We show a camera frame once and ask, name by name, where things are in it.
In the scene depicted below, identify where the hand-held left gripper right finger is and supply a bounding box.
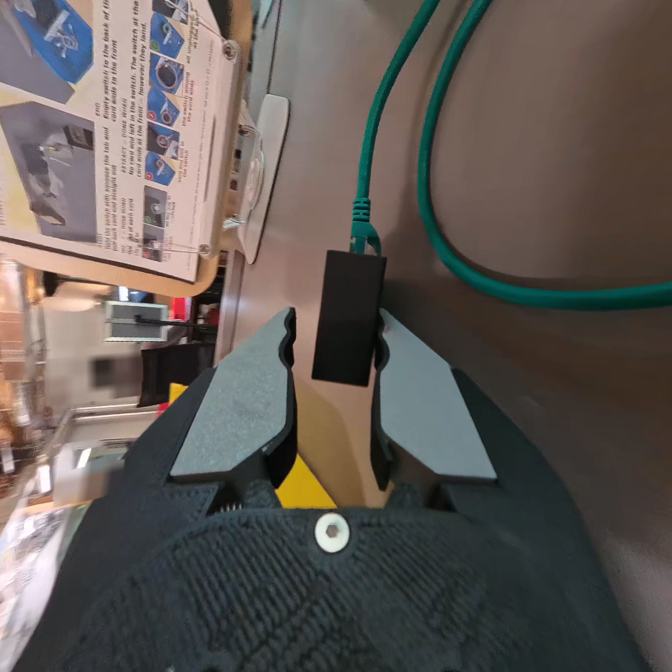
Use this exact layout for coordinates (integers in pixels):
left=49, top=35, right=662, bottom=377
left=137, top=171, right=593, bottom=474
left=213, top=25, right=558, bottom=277
left=370, top=308, right=499, bottom=492

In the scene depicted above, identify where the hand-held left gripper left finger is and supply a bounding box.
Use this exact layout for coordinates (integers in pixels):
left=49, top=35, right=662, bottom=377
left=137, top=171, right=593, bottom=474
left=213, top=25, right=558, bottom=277
left=168, top=307, right=299, bottom=490

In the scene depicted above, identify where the black network switch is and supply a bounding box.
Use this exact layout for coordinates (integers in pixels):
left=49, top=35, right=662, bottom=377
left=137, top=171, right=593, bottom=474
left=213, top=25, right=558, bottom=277
left=311, top=250, right=388, bottom=388

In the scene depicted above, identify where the wooden instruction board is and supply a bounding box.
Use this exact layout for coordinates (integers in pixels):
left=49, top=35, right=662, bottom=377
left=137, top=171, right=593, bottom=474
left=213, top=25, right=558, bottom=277
left=0, top=0, right=253, bottom=301

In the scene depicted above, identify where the green ethernet cable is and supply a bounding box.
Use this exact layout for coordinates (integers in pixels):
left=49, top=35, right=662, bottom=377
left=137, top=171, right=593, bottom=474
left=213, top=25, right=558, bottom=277
left=349, top=0, right=672, bottom=311

